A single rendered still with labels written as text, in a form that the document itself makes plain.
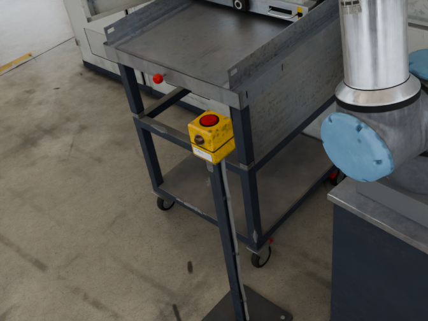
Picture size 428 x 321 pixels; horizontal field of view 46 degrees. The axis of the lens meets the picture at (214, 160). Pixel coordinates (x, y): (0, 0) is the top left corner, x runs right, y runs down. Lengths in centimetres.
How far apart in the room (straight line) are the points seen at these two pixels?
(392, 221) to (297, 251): 94
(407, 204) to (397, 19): 44
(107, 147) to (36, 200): 47
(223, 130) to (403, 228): 47
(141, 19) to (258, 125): 60
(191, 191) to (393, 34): 140
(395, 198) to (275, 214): 87
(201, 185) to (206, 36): 68
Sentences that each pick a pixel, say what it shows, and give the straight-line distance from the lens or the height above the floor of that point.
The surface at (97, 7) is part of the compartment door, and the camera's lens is 209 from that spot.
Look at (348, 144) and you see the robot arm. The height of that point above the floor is 102.
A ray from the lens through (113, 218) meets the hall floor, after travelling 237.
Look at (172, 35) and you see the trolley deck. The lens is 181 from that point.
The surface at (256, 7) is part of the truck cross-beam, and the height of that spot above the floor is 88.
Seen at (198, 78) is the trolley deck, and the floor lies 85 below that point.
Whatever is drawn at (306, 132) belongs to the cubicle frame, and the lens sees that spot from 238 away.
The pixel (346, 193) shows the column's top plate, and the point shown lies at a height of 75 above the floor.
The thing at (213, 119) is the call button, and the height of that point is 91.
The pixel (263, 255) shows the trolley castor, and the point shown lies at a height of 8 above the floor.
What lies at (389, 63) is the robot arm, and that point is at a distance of 92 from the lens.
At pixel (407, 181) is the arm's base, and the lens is 117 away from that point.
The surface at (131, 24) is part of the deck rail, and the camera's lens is 187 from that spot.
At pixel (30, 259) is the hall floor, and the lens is 237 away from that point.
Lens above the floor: 162
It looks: 40 degrees down
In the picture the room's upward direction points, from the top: 10 degrees counter-clockwise
